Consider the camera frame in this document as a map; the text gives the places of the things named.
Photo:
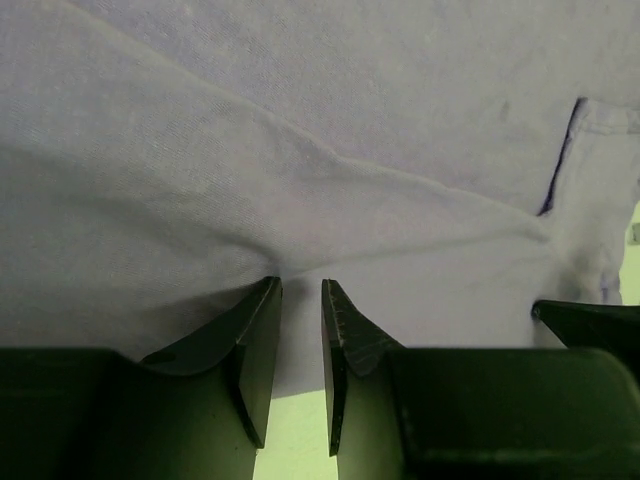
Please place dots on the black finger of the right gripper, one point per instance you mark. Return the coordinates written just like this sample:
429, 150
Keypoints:
611, 328

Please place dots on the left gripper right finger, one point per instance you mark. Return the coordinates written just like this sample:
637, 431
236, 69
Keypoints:
396, 412

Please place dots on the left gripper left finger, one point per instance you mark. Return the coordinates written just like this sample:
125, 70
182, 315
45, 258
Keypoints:
196, 409

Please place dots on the lavender t shirt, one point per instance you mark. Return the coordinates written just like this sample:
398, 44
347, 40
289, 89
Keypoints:
447, 162

